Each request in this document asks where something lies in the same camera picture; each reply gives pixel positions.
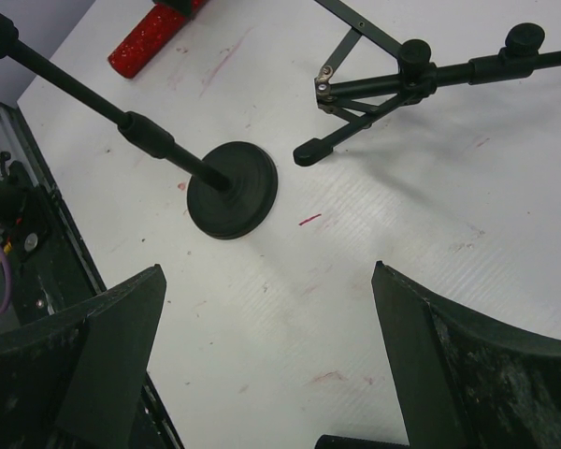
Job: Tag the round-base mic stand with clip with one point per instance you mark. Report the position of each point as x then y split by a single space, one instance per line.
231 190

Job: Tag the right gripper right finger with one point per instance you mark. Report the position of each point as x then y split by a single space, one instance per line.
462 378

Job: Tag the red glitter microphone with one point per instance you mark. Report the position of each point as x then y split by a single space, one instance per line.
151 34

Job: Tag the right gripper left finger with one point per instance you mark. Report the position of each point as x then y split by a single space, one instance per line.
74 378

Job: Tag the black glitter microphone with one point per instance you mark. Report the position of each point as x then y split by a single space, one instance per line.
338 442

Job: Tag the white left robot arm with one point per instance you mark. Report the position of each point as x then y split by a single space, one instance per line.
24 212

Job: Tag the tripod stand with shock mount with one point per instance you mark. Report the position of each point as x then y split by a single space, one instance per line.
361 103

